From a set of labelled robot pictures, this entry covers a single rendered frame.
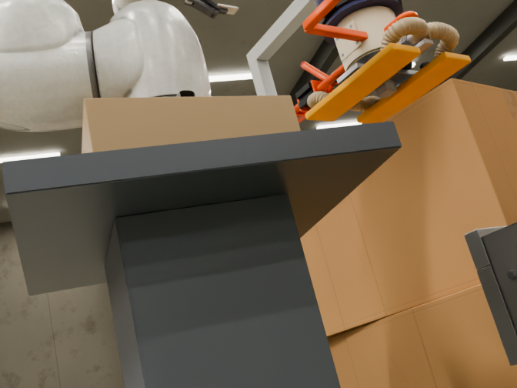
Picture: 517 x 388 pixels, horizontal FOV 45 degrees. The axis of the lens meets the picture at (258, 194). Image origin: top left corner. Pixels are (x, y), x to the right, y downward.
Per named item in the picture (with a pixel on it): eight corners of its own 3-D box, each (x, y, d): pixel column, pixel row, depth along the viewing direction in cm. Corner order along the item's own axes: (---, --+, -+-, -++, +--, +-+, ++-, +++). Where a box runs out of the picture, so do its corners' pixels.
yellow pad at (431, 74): (472, 61, 159) (465, 45, 161) (447, 57, 153) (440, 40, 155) (381, 125, 185) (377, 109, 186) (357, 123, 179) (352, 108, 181)
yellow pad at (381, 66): (422, 53, 148) (415, 35, 150) (392, 48, 142) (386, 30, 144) (333, 122, 174) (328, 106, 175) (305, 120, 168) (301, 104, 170)
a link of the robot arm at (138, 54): (217, 88, 98) (196, -22, 106) (98, 101, 95) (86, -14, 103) (213, 137, 113) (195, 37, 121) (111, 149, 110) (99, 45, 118)
